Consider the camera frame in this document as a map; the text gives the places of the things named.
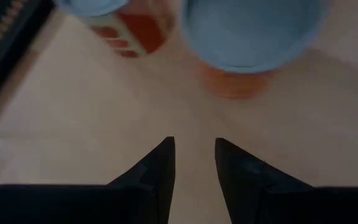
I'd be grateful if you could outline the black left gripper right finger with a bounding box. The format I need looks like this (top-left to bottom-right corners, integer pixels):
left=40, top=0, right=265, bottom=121
left=214, top=137, right=316, bottom=224

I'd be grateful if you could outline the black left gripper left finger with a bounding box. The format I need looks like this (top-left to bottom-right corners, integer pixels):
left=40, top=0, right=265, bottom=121
left=106, top=136, right=177, bottom=224

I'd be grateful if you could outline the orange pineapple can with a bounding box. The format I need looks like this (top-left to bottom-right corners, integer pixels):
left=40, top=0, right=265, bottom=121
left=180, top=0, right=328, bottom=101

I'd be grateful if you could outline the magenta label can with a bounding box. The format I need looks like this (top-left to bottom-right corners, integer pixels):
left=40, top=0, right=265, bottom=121
left=54, top=0, right=177, bottom=59

